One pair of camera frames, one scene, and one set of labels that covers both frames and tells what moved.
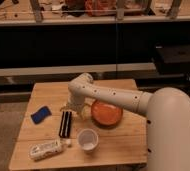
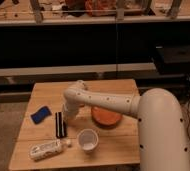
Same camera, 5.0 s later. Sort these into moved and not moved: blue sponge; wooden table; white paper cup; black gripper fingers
Moved: black gripper fingers
Not moved: white paper cup; wooden table; blue sponge
